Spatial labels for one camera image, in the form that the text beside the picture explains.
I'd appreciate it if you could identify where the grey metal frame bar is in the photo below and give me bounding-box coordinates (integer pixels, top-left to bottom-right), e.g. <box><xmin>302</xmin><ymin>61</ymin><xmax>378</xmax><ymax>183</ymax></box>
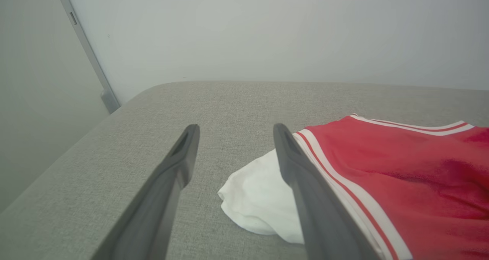
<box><xmin>53</xmin><ymin>0</ymin><xmax>121</xmax><ymax>114</ymax></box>

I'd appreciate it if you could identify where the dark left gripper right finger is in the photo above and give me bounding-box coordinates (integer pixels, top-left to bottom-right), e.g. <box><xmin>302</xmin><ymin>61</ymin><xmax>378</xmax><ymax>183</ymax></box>
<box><xmin>273</xmin><ymin>123</ymin><xmax>383</xmax><ymax>260</ymax></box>

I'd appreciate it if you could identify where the red basketball jersey white trim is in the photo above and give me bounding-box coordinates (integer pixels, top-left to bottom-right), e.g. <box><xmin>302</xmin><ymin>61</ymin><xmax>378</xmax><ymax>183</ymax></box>
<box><xmin>217</xmin><ymin>114</ymin><xmax>489</xmax><ymax>260</ymax></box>

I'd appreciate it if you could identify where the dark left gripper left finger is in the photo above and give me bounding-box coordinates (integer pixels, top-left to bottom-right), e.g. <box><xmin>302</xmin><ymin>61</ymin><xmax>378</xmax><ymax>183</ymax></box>
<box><xmin>91</xmin><ymin>124</ymin><xmax>201</xmax><ymax>260</ymax></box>

